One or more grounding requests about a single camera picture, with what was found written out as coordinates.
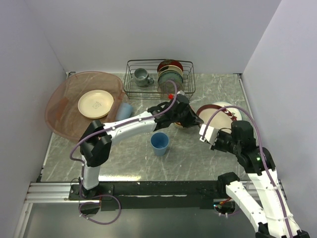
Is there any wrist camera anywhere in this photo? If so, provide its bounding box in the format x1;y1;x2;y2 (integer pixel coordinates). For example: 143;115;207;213
168;90;185;100
199;124;218;145

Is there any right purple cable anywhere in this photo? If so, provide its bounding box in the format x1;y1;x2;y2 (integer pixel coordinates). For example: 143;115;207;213
202;105;294;238

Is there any yellow bear plate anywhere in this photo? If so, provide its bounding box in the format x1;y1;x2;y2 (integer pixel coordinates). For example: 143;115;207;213
82;113;108;119

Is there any red floral plate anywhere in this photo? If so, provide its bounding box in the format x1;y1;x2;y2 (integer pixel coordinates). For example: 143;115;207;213
157;59;184;72

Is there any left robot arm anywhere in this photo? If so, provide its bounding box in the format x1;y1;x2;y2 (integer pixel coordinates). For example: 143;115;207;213
78;94;203;199

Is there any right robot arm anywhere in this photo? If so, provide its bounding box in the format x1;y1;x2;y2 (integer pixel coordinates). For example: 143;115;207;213
200;120;310;238

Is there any cream yellow plate in rack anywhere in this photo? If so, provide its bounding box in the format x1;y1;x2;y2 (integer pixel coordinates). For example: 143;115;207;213
158;65;183;76

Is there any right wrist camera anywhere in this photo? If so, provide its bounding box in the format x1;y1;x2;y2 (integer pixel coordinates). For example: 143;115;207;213
199;124;218;145

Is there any pink transparent plastic bin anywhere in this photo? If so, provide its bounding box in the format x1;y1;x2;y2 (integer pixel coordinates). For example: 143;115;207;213
45;71;124;142

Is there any red-rimmed cream plate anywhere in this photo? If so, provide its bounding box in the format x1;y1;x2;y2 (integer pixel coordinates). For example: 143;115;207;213
196;102;242;133

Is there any cream white bear plate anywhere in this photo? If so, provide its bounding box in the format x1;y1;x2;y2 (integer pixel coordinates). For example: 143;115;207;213
77;90;114;115

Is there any light blue cup lying down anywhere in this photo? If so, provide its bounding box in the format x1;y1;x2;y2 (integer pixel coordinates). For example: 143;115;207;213
115;103;133;121

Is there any blue upright plastic cup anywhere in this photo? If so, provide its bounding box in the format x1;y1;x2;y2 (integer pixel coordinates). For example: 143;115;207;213
150;132;169;156

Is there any black wire dish rack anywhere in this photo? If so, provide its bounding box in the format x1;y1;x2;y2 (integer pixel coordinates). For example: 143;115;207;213
123;59;196;99

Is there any aluminium frame rail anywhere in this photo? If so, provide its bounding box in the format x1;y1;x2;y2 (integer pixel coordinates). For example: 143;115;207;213
13;179;294;238

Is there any clear glass plate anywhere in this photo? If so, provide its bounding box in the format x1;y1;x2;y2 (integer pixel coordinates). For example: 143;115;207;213
158;78;184;99

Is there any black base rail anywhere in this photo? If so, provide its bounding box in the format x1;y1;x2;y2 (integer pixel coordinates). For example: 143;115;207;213
68;180;228;211

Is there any grey-green ceramic mug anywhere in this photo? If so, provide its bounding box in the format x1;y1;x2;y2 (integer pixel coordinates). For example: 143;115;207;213
132;68;154;87

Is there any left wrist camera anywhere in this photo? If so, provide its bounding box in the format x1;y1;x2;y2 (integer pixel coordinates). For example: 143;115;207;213
168;90;185;100

